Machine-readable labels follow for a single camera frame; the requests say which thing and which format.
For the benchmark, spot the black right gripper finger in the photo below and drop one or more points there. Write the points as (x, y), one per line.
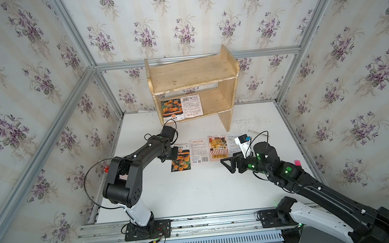
(230, 164)
(237, 155)

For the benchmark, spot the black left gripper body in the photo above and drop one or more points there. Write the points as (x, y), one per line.
(172, 153)

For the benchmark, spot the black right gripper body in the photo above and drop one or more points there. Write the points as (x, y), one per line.
(250, 163)

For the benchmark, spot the white text seed bag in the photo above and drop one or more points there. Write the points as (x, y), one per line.
(232, 146)

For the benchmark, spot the orange flower seed bag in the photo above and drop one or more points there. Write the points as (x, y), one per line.
(172, 109)
(183, 161)

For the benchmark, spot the colourful popcorn seed bag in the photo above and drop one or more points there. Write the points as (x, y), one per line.
(218, 148)

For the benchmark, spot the white barcode seed bag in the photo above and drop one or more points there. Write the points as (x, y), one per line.
(199, 151)

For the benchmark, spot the white label seed bag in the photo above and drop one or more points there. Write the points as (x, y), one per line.
(192, 106)

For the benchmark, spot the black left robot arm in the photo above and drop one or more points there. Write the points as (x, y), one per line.
(124, 183)

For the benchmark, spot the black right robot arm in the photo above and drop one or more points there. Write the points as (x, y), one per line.
(341, 217)

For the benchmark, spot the wooden two-tier shelf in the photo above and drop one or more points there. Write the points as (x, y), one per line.
(222, 69)

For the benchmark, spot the pink grey highlighter marker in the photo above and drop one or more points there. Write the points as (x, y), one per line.
(297, 163)

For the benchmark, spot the red items at table edge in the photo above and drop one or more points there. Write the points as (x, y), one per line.
(106, 169)

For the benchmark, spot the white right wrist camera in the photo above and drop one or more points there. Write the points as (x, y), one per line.
(244, 142)

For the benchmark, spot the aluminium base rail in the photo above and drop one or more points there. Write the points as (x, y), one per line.
(243, 226)

